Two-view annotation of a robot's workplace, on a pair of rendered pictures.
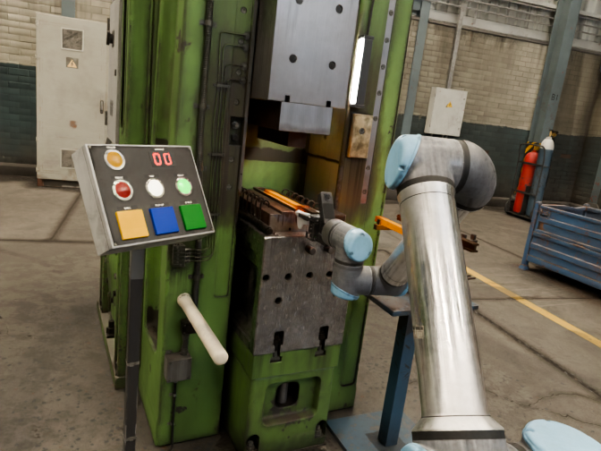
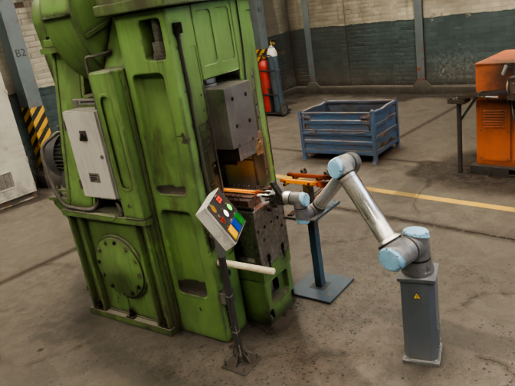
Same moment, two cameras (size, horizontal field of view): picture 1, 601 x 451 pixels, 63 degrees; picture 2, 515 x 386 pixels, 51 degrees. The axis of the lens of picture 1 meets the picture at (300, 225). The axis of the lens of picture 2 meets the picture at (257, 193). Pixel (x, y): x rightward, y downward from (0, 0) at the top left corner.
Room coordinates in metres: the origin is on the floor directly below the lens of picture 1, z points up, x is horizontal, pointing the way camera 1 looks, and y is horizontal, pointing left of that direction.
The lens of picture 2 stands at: (-1.48, 1.51, 2.26)
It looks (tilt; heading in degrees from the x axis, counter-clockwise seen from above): 20 degrees down; 335
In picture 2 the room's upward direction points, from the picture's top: 9 degrees counter-clockwise
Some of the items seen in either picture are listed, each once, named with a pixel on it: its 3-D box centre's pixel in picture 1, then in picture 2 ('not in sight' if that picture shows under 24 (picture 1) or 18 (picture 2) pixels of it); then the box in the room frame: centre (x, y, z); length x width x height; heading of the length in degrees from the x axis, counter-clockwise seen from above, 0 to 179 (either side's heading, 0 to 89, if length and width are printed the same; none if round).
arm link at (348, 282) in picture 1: (350, 277); (303, 214); (1.44, -0.17, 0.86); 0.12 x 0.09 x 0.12; 102
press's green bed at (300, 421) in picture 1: (265, 368); (250, 280); (1.95, 0.08, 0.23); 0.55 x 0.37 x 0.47; 28
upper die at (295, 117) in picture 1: (281, 114); (223, 149); (1.91, 0.12, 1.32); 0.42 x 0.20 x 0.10; 28
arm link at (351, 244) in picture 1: (351, 242); (299, 199); (1.44, -0.16, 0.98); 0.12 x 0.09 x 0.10; 28
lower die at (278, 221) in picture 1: (271, 207); (231, 197); (1.91, 0.12, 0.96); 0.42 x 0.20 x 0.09; 28
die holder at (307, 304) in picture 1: (275, 268); (241, 227); (1.95, 0.08, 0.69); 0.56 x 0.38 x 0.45; 28
